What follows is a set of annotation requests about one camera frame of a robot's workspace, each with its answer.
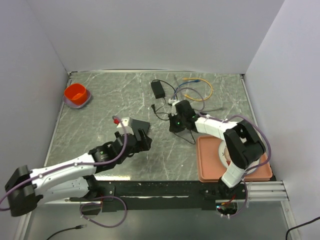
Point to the patterned ceramic plate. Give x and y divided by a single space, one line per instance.
225 159

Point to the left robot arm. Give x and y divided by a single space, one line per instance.
28 188

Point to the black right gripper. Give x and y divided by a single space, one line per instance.
173 128

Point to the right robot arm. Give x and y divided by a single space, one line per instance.
244 145

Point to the black network switch box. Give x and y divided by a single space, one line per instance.
139 124

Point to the orange plastic cup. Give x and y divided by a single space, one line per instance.
76 93

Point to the pink plastic tray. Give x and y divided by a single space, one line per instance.
210 169

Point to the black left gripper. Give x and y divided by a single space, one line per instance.
143 145

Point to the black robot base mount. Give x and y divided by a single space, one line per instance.
164 195

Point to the aluminium frame rail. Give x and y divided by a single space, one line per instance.
256 191

